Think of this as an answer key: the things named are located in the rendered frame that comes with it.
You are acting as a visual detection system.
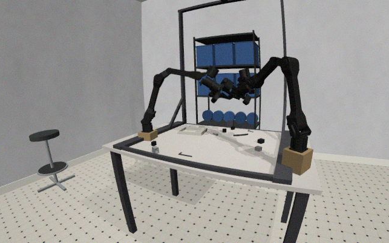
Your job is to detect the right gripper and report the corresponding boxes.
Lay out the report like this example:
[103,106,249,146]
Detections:
[209,78,230,103]

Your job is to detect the black diagonal bars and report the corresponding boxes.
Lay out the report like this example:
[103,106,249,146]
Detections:
[168,0,287,139]

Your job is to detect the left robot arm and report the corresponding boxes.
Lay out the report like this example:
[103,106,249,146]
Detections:
[237,56,312,153]

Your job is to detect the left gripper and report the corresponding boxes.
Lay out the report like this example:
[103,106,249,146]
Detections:
[224,79,251,105]

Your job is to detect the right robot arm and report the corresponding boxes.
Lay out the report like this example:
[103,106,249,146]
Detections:
[141,66,219,133]

